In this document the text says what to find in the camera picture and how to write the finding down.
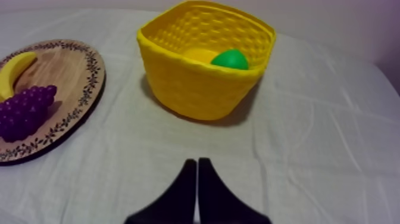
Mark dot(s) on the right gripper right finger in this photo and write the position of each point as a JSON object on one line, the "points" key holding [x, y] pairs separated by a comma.
{"points": [[222, 203]]}

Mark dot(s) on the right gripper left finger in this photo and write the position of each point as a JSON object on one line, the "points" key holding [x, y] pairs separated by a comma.
{"points": [[175, 203]]}

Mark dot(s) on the yellow plastic basket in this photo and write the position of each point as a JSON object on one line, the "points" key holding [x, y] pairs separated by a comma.
{"points": [[193, 84]]}

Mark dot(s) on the green toy pear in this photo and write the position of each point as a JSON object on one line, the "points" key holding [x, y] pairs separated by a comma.
{"points": [[231, 59]]}

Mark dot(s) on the round wooden board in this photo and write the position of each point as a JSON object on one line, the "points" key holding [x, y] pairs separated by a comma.
{"points": [[72, 68]]}

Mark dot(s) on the purple toy grapes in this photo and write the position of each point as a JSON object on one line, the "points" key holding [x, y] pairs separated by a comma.
{"points": [[25, 111]]}

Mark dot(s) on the yellow toy banana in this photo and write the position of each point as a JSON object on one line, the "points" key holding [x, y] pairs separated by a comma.
{"points": [[14, 70]]}

